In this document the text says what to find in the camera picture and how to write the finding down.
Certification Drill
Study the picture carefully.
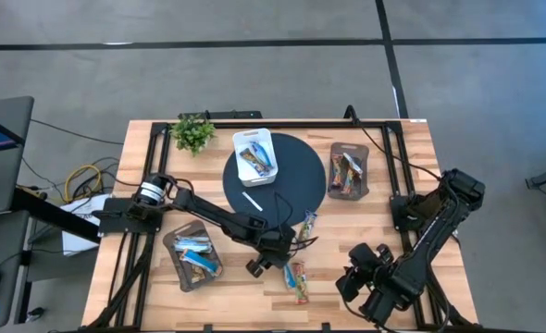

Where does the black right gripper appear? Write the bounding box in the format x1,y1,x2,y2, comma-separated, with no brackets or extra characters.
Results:
335,243,402,304

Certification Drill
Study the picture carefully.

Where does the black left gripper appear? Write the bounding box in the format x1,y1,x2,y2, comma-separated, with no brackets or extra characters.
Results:
246,225,298,279

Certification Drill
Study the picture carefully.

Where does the white label strip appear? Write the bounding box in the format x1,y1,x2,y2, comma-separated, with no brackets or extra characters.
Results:
241,191,264,213

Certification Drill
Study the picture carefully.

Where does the grey plastic bin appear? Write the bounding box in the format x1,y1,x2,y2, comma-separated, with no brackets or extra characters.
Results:
162,219,225,293
327,142,371,202

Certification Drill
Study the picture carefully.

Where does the white plastic bin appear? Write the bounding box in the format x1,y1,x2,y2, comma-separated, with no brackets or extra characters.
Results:
232,128,279,188

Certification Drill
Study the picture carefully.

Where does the round dark woven placemat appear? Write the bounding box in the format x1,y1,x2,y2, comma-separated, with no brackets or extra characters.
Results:
222,132,327,228

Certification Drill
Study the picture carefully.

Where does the green plant in white pot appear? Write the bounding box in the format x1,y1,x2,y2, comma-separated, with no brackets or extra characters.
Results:
169,114,217,156

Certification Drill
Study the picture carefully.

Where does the white paper sheet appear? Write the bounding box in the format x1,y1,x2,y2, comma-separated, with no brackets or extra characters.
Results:
61,192,113,257

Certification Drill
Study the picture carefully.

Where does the black desk beam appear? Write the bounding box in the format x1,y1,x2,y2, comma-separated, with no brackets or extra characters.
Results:
10,186,101,244

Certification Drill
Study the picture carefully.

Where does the black table cable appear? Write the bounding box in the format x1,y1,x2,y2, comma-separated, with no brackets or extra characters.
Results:
343,105,443,182

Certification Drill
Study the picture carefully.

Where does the yellow cable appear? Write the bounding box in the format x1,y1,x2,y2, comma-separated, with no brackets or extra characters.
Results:
63,163,105,204

